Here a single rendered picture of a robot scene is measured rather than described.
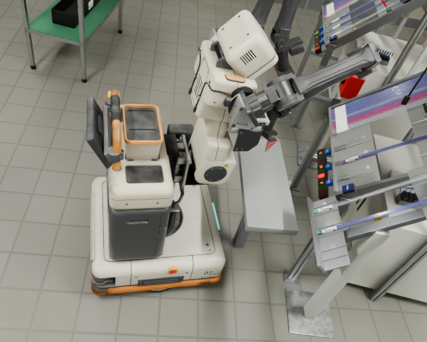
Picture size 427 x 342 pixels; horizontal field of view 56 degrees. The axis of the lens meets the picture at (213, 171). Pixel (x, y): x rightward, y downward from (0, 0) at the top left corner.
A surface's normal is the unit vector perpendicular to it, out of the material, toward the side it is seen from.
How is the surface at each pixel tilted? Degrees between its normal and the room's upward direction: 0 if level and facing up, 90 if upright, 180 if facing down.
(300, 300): 0
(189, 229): 0
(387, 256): 90
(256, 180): 0
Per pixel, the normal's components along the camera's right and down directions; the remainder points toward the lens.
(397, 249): -0.17, 0.69
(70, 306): 0.19, -0.67
